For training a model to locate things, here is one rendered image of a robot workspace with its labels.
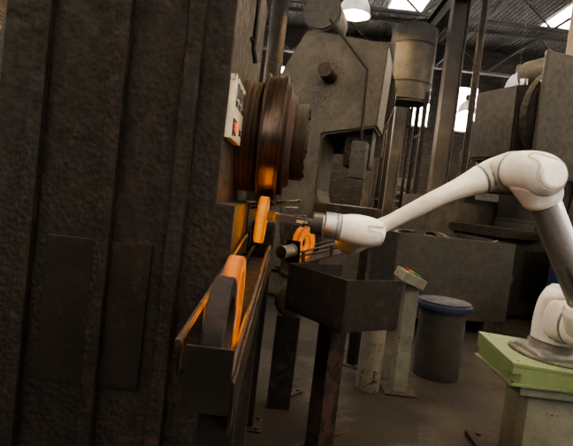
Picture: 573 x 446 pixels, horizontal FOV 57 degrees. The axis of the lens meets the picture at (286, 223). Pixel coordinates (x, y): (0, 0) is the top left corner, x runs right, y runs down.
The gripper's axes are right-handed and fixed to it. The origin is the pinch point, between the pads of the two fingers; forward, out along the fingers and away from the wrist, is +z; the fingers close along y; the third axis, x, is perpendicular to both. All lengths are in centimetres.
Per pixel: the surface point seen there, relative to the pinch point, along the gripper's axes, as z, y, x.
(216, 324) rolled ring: 0, -97, -13
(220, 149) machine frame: 13.4, -27.7, 17.4
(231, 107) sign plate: 12.5, -26.8, 29.7
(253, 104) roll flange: 9.2, 2.5, 35.8
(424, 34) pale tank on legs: -209, 857, 347
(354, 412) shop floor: -51, 51, -82
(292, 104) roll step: -3.6, 7.2, 38.7
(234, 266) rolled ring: 0, -75, -7
